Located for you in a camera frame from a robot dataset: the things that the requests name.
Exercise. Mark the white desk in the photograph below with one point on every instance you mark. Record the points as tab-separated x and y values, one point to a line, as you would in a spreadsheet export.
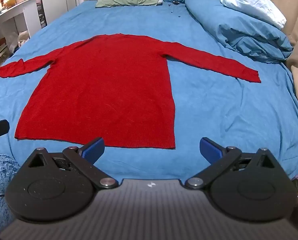
11	12

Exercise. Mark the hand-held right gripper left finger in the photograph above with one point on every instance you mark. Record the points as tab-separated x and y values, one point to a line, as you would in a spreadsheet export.
93	150

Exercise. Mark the fluffy blue rug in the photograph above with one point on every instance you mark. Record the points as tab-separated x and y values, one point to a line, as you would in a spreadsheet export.
1	180

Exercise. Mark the light blue blanket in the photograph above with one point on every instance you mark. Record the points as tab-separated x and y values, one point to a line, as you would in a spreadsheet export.
254	1

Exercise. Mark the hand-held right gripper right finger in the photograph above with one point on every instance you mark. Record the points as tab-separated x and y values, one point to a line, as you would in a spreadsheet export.
210	151

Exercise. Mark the red knit sweater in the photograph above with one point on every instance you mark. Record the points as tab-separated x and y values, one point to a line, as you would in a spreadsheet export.
101	85

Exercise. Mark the blue bed sheet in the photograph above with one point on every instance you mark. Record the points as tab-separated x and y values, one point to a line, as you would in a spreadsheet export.
214	110

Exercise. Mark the beige cloth bag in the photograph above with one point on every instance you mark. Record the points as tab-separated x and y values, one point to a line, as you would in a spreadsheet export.
23	38

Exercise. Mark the blue duvet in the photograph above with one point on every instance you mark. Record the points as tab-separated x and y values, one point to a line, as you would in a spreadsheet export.
244	32

